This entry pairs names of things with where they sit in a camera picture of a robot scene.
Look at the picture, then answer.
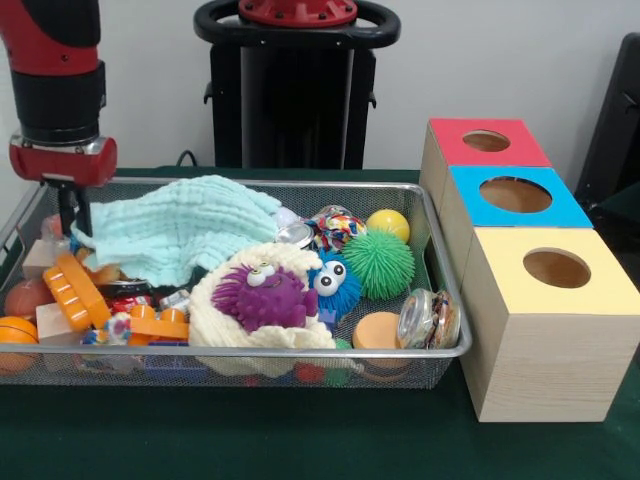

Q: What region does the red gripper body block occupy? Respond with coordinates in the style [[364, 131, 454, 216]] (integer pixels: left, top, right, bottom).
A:
[[8, 137, 119, 189]]

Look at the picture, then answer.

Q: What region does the long orange building block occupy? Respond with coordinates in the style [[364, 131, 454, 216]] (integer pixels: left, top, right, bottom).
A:
[[42, 252, 112, 334]]

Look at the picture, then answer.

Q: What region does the dark green table cloth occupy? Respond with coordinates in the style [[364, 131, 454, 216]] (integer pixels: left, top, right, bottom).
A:
[[0, 167, 640, 480]]

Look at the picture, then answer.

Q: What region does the blue spiky toy with eyes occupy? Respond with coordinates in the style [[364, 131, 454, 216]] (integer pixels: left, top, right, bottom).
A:
[[308, 249, 362, 326]]

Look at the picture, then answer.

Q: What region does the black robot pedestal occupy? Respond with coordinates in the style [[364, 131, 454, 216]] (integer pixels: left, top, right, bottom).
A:
[[193, 0, 401, 170]]

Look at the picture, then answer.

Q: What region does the cream knitted cloth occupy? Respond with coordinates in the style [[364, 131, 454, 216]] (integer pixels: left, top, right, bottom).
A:
[[187, 242, 337, 376]]

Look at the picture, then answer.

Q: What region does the black upright panel on stand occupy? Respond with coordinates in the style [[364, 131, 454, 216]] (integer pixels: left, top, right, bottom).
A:
[[574, 32, 640, 211]]

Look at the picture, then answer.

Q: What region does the mint green waffle cloth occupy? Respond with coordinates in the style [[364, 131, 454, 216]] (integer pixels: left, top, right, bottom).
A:
[[69, 174, 284, 289]]

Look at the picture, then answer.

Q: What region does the colourful patterned fabric scrunchie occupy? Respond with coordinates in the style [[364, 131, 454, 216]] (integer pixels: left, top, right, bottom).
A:
[[304, 204, 369, 251]]

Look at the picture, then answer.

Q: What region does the shallow wire mesh bin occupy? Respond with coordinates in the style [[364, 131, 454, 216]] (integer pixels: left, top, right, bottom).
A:
[[0, 175, 473, 390]]

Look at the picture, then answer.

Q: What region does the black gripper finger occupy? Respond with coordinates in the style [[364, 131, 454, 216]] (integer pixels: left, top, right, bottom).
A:
[[57, 186, 76, 236], [74, 187, 94, 237]]

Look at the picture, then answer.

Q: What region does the green spiky rubber ball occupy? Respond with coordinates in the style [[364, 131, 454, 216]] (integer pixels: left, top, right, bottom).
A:
[[342, 228, 416, 301]]

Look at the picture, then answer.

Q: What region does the yellow ball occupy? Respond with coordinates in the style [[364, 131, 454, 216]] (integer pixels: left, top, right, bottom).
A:
[[366, 208, 411, 245]]

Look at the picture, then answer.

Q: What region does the purple spiky monster toy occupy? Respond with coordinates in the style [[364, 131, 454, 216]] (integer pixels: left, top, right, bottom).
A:
[[212, 264, 320, 334]]

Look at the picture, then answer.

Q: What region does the wooden box with three holes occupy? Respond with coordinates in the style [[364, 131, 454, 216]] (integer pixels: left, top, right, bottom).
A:
[[418, 117, 640, 424]]

